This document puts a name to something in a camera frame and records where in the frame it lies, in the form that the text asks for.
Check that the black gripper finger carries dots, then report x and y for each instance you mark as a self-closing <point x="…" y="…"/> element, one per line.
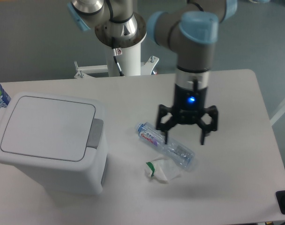
<point x="164" y="127"/>
<point x="206" y="128"/>

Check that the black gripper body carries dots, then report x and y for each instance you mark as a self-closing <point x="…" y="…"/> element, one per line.
<point x="188" y="105"/>

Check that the white push-lid trash can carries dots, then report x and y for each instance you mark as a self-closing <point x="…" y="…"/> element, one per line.
<point x="58" y="141"/>

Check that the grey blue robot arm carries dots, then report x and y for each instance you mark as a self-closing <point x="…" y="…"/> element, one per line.
<point x="191" y="32"/>

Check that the crushed clear plastic bottle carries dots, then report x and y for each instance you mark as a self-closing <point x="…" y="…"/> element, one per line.
<point x="180" y="154"/>

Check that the crumpled white paper wrapper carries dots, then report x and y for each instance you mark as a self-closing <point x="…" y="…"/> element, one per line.
<point x="162" y="169"/>

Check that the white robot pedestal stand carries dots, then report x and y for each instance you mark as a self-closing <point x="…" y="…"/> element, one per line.
<point x="122" y="45"/>

